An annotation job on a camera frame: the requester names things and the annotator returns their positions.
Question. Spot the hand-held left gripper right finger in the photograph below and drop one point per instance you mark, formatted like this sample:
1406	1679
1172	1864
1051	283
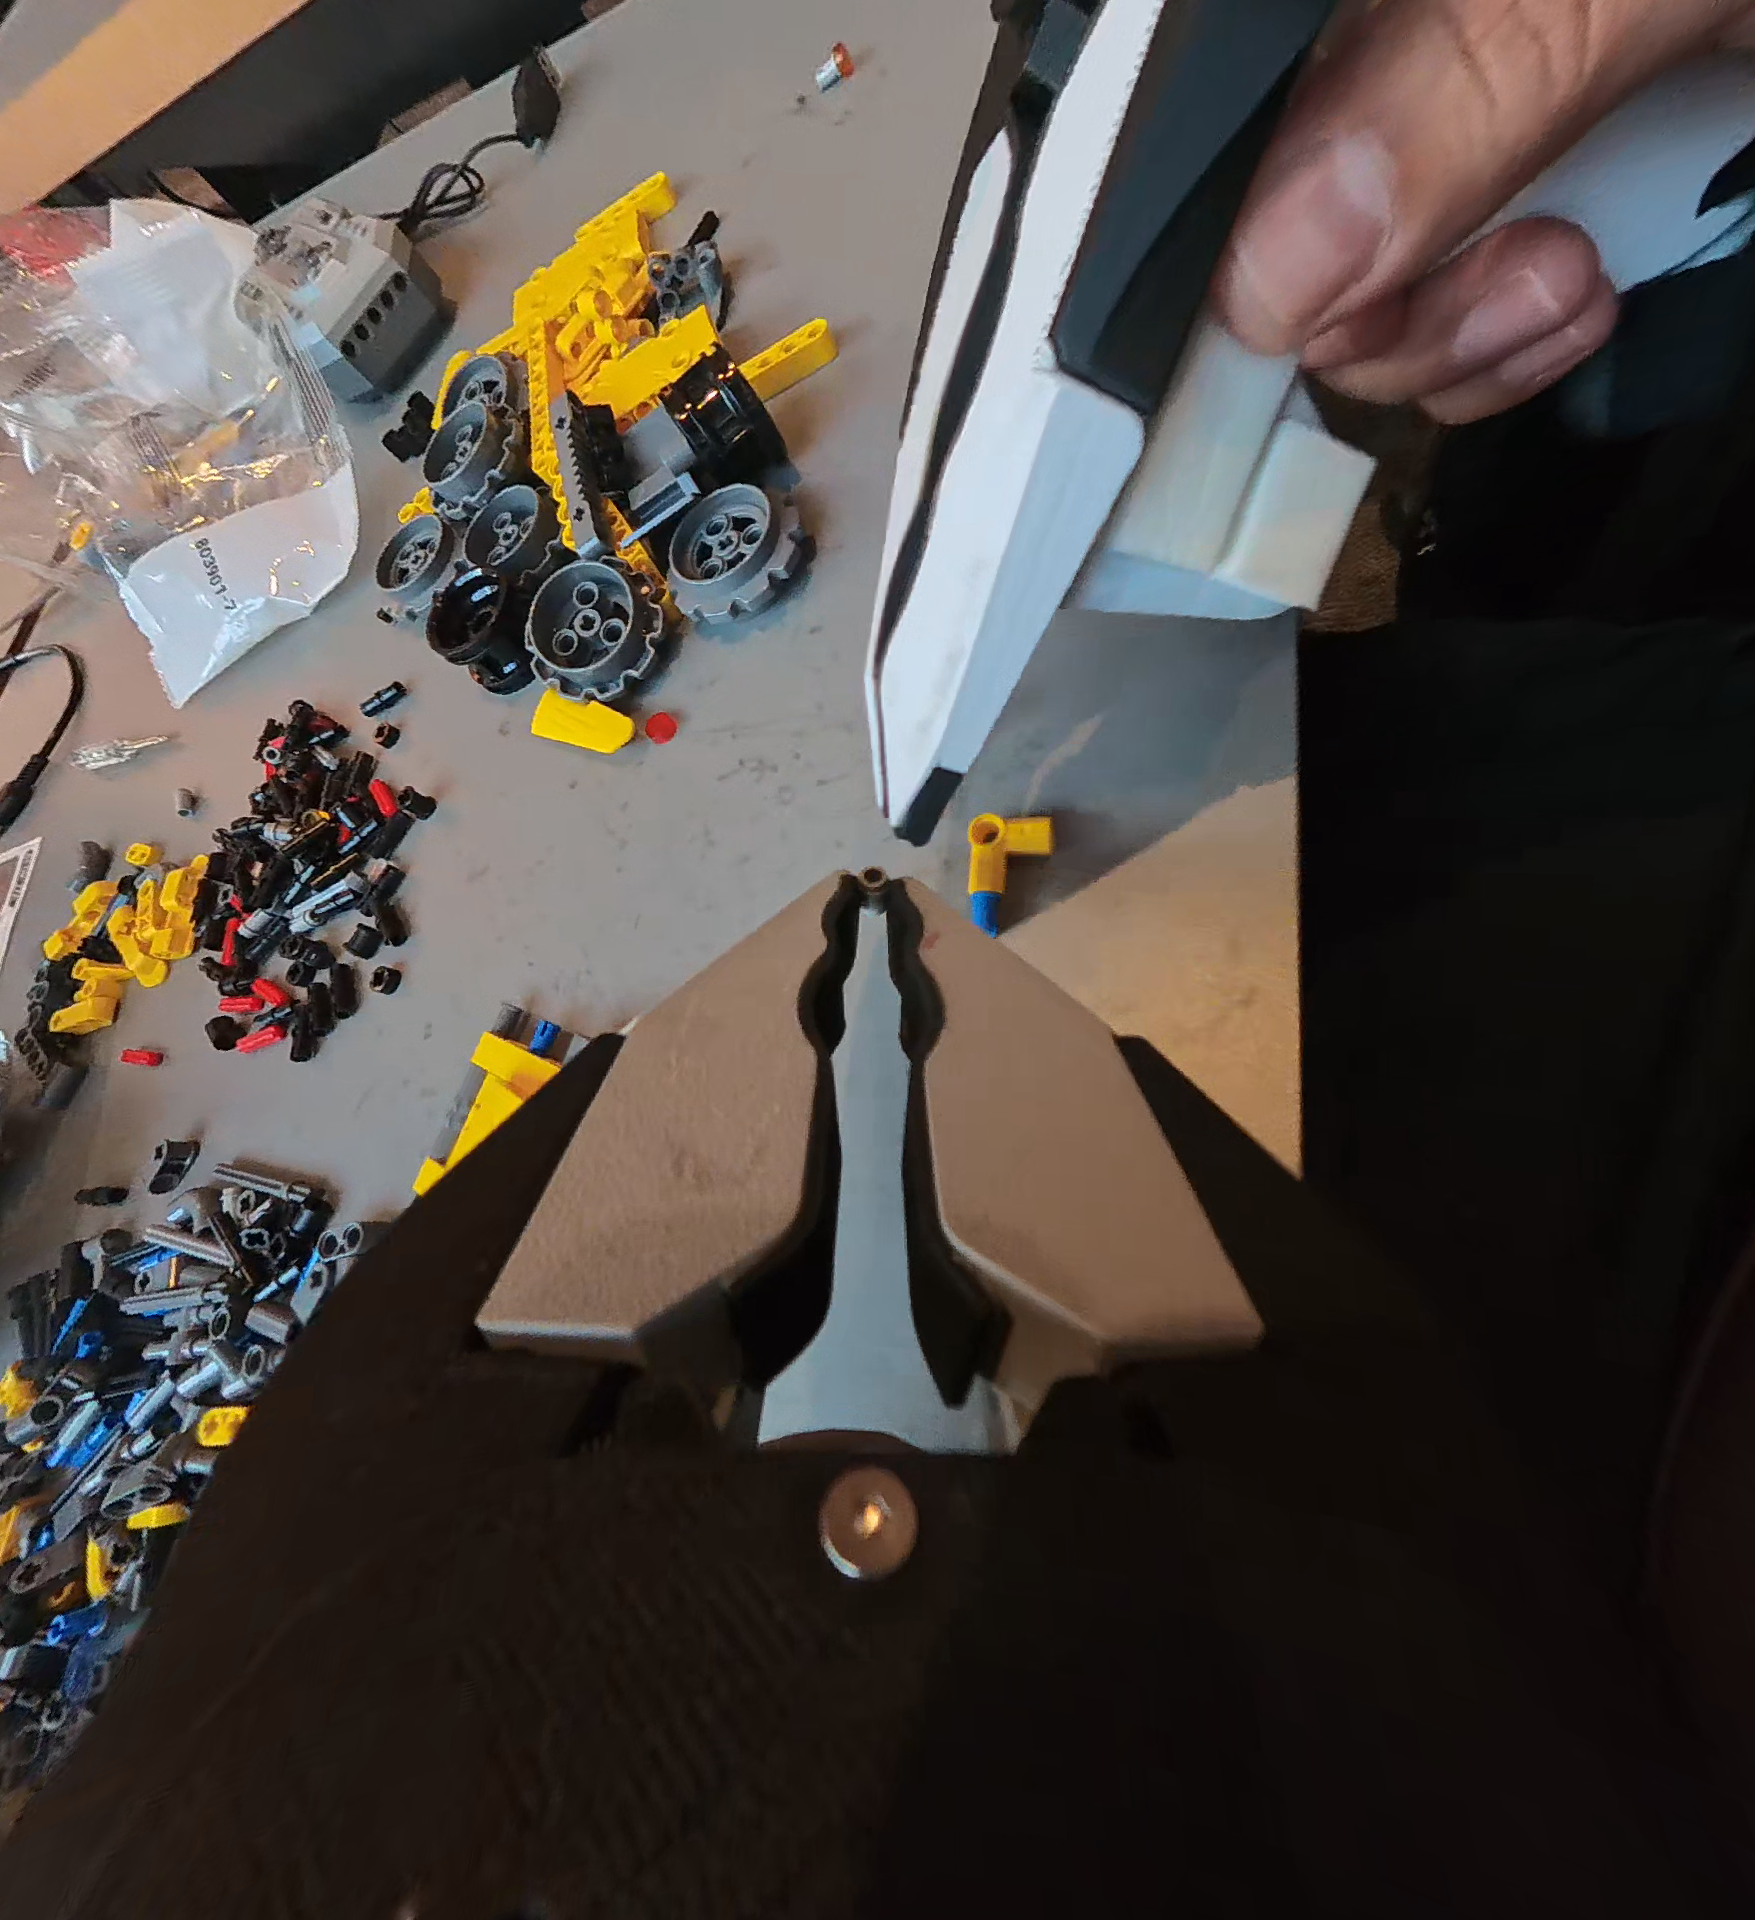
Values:
1071	1184

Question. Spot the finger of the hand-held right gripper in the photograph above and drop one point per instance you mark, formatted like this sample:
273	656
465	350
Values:
952	345
1012	570

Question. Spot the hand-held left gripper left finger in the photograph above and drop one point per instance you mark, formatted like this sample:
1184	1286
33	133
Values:
665	1184

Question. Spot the yellow angle connector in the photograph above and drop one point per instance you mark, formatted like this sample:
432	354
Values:
989	847

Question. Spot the pile of black red pins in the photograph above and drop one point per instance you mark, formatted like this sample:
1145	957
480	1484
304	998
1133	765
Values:
307	901

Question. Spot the grey desk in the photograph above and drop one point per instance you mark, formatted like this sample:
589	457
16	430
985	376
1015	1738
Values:
665	839

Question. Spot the wood edged desk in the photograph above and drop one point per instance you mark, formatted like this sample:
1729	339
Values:
142	106

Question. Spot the person's right hand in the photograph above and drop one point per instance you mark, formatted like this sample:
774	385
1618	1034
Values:
1417	150

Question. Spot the yellow and grey hood assembly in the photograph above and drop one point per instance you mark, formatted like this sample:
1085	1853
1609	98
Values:
503	1073

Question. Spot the small red grey pin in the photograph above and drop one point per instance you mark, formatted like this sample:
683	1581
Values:
831	68

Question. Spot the yellow vehicle chassis assembly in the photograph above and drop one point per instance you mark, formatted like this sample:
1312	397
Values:
622	301

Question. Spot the person's black trouser legs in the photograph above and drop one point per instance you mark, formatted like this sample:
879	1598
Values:
1490	1049

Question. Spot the yellow curved panel piece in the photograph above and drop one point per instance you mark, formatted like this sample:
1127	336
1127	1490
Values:
580	721

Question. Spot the black wheel rim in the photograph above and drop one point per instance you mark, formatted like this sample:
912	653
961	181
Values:
473	616

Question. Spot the pile of blue black pieces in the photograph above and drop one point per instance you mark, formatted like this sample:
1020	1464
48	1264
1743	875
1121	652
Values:
142	1381

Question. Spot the grey motor box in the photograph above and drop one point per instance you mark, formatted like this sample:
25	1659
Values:
367	285

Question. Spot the pile of yellow connectors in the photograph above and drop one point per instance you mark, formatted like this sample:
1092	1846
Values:
119	931

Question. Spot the white labelled plastic bag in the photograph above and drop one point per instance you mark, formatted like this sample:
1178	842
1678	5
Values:
247	585

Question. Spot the clear plastic bag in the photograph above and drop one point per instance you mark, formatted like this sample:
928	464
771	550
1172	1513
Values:
96	376

